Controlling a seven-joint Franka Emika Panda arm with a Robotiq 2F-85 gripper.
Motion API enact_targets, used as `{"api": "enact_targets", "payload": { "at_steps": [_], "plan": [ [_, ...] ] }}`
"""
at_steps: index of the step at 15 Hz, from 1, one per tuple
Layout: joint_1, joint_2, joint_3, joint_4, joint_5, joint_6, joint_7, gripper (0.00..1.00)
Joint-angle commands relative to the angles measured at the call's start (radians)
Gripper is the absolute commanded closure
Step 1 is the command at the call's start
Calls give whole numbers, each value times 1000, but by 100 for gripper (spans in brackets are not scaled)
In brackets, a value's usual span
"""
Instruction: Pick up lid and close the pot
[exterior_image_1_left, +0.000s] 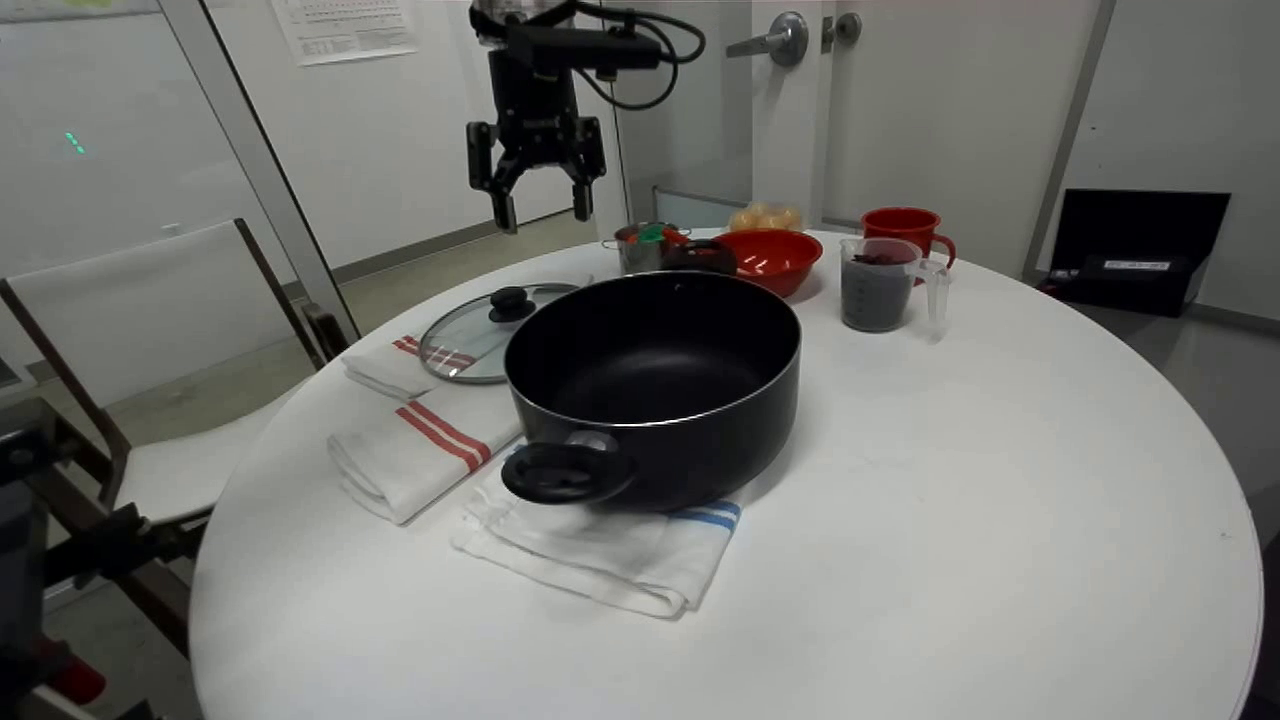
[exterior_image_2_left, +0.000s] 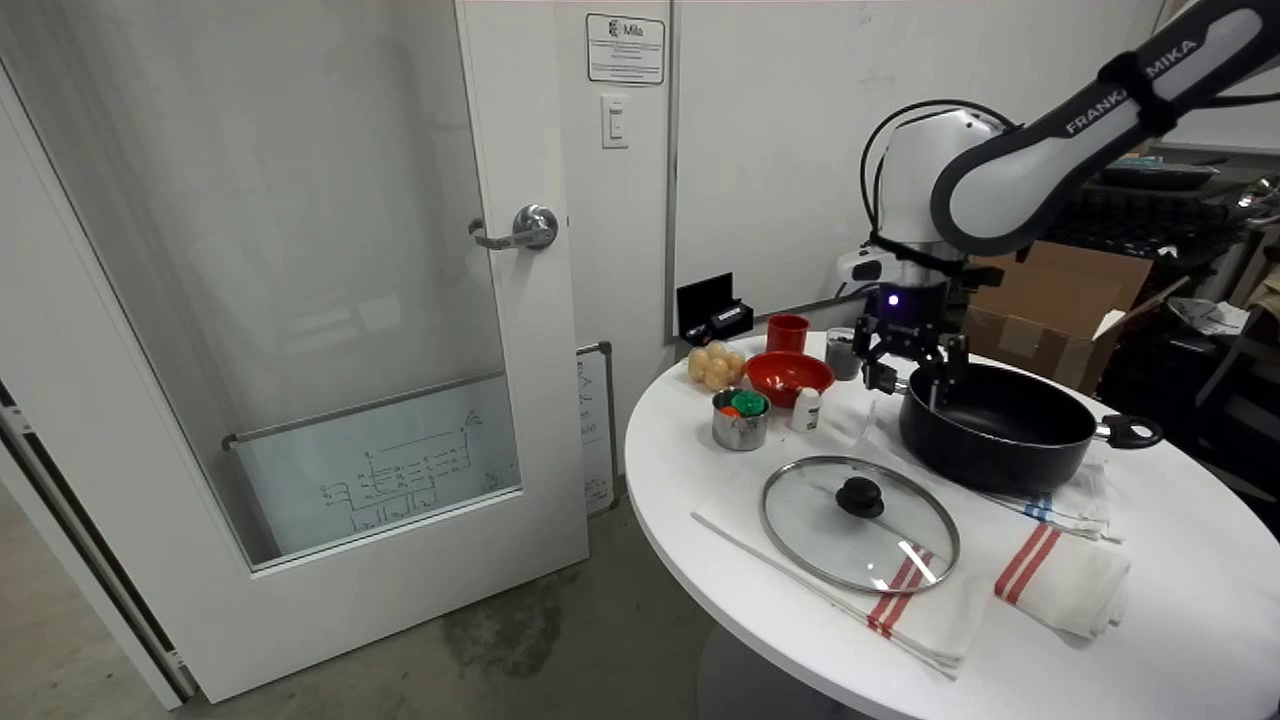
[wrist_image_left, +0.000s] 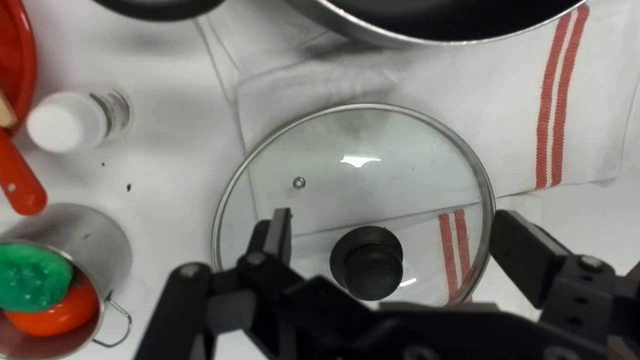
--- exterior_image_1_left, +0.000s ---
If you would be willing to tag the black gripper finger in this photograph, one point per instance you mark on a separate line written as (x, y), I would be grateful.
(586, 193)
(507, 201)

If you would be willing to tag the glass lid black knob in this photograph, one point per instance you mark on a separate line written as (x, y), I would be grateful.
(465, 343)

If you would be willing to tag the metal can with toys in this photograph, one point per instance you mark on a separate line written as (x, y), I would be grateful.
(643, 250)

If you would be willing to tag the beige bread roll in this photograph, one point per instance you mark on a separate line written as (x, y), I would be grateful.
(766, 217)

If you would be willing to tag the clear cup dark contents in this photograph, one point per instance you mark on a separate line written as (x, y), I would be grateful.
(875, 298)

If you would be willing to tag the white towel blue stripe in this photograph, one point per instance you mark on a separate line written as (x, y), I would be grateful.
(600, 562)

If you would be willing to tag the black camera stand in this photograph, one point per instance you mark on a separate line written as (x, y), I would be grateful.
(107, 540)

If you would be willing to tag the white chair dark frame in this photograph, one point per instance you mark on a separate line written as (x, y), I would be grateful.
(173, 470)

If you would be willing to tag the clear plastic tube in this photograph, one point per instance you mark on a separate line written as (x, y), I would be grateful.
(937, 301)

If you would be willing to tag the red bowl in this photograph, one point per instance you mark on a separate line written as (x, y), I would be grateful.
(774, 262)

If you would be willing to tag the white door frosted glass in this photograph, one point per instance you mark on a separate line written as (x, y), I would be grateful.
(782, 134)

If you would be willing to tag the open black box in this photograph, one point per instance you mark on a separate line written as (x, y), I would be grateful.
(1133, 226)

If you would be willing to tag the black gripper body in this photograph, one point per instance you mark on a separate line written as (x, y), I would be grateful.
(534, 114)

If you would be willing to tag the black cooking pot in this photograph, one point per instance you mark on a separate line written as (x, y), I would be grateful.
(664, 441)

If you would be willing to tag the white towel red stripes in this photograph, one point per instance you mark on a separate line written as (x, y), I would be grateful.
(387, 373)
(400, 470)

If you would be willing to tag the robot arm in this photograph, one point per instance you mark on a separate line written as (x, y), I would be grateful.
(586, 49)

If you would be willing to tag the grey glass wall post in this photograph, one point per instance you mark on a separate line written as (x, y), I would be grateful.
(253, 147)

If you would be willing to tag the white paper notice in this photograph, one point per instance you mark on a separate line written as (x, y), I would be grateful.
(342, 26)

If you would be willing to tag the small silver door knob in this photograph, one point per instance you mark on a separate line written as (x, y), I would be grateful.
(843, 29)

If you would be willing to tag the red mug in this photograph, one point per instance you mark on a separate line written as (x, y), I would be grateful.
(901, 226)

